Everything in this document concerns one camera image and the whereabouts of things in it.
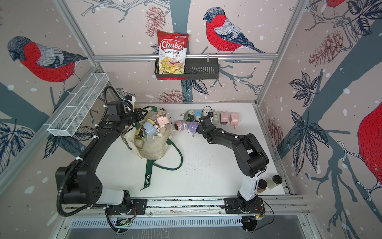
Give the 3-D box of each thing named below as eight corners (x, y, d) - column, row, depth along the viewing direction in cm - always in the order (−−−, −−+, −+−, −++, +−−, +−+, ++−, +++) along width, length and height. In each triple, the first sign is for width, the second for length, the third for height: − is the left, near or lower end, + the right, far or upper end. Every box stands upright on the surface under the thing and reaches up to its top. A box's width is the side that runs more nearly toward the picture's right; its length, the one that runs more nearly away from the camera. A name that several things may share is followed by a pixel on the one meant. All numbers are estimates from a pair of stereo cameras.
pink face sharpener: (178, 134, 102) (177, 130, 99) (173, 128, 106) (172, 124, 102) (187, 128, 105) (187, 124, 102) (182, 122, 109) (181, 118, 105)
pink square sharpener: (230, 128, 106) (232, 123, 101) (228, 117, 113) (229, 112, 108) (238, 128, 106) (240, 123, 101) (236, 117, 112) (237, 112, 108)
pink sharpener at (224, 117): (220, 124, 107) (221, 120, 103) (219, 115, 113) (219, 111, 109) (228, 124, 107) (229, 120, 103) (226, 115, 113) (227, 111, 109)
